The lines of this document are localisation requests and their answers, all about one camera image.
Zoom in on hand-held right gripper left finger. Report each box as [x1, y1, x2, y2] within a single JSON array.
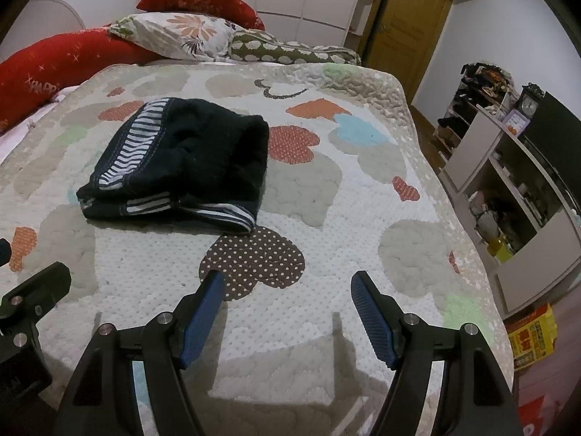
[[52, 270, 225, 436]]

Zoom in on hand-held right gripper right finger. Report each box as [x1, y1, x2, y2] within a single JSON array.
[[350, 270, 525, 436]]

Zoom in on dark navy striped pants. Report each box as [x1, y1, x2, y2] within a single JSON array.
[[76, 97, 271, 236]]

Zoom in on white pink blanket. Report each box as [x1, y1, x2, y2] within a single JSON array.
[[0, 85, 76, 162]]

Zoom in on heart print quilt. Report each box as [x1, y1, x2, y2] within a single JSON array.
[[0, 61, 516, 436]]

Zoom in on yellow green container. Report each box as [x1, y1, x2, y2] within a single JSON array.
[[488, 235, 515, 265]]

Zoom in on yellow cardboard box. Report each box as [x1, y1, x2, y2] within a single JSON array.
[[505, 303, 558, 372]]

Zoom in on white cabinet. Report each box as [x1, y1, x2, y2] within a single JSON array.
[[442, 109, 581, 314]]

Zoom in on red bag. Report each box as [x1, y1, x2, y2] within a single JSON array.
[[517, 395, 573, 436]]

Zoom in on long red pillow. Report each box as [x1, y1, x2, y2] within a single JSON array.
[[0, 27, 159, 134]]

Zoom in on white headboard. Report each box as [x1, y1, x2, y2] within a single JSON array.
[[0, 0, 87, 55]]

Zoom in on purple framed calendar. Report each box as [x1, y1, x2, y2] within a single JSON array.
[[503, 110, 529, 136]]

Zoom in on cluttered shelf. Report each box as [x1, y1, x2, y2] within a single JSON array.
[[433, 61, 520, 164]]

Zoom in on black television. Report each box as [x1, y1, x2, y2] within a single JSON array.
[[517, 92, 581, 212]]

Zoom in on dark table clock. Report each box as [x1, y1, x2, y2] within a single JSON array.
[[520, 82, 544, 119]]

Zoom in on floral white pillow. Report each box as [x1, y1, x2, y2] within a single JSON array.
[[108, 11, 237, 61]]

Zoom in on olive dotted pillow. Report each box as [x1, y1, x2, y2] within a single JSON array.
[[227, 29, 362, 66]]

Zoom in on wooden door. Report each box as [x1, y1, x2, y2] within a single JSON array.
[[363, 0, 456, 96]]

